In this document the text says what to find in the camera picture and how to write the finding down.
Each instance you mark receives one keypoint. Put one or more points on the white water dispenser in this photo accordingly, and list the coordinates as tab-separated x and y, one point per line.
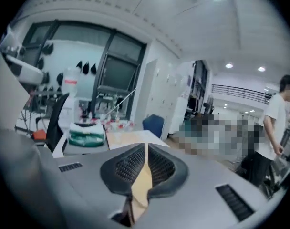
68	108

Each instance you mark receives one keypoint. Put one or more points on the black framed window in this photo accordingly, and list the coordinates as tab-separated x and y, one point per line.
121	46

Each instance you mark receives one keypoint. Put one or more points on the group of black hanging pouches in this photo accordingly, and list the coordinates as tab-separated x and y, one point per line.
85	68

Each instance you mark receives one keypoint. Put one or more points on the black mesh office chair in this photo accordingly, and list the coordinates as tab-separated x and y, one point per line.
54	123

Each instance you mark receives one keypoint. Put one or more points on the red box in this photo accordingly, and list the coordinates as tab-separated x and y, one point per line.
39	135

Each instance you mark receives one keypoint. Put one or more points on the group of clear water jugs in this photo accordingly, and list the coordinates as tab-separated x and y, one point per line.
111	124

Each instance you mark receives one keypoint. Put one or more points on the beige plastic tray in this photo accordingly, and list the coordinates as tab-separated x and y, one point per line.
141	187

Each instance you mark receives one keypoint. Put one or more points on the blue chair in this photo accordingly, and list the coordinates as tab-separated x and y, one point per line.
153	125

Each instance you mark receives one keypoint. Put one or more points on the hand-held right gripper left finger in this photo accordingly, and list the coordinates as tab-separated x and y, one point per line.
126	170

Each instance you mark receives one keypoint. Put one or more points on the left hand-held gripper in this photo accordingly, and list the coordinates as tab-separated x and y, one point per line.
28	69

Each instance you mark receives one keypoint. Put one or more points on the green and white tissue pack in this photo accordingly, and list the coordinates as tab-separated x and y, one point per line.
86	135

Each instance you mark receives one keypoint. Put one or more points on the table with beige tablecloth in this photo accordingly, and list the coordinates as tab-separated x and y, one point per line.
130	137

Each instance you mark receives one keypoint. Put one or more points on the white lockers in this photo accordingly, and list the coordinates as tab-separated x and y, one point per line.
164	92

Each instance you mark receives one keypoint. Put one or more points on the round ceiling light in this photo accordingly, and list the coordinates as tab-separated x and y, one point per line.
229	65
261	69

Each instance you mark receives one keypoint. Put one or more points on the black metal railing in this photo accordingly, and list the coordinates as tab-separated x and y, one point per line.
240	93

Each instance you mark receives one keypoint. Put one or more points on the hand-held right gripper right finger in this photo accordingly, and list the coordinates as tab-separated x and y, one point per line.
166	173

